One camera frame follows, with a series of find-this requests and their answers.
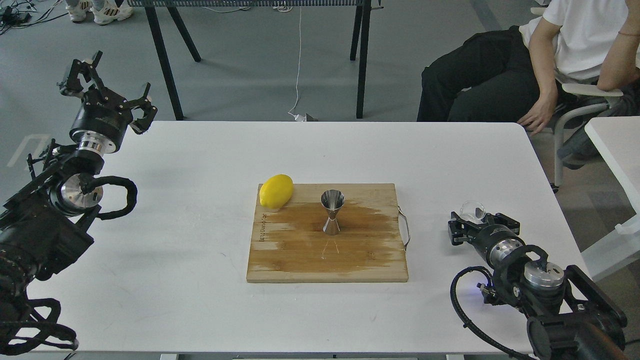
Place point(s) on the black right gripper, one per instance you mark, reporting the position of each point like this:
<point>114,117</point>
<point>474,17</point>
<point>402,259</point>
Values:
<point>494,239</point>

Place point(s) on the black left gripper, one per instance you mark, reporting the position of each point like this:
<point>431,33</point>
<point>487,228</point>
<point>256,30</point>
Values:
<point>102,110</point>

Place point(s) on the steel double jigger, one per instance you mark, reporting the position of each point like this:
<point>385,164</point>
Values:
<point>332,201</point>

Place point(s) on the small clear glass cup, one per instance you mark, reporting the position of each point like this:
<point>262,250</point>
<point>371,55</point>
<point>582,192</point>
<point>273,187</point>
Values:
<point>473,212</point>

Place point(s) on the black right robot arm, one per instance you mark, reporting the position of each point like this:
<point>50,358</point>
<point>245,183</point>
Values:
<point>567,316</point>

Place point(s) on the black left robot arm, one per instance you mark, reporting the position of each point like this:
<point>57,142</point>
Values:
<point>44,228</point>

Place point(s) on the white sneakers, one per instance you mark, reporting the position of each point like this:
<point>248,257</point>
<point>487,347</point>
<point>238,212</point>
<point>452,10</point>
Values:
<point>104,11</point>

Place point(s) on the seated person in white shirt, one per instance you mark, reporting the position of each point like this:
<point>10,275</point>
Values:
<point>513,75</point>

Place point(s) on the yellow lemon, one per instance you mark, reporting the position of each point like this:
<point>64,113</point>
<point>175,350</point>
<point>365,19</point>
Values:
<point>276,191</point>

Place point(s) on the wooden cutting board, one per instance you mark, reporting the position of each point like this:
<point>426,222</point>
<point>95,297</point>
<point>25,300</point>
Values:
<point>288,245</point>

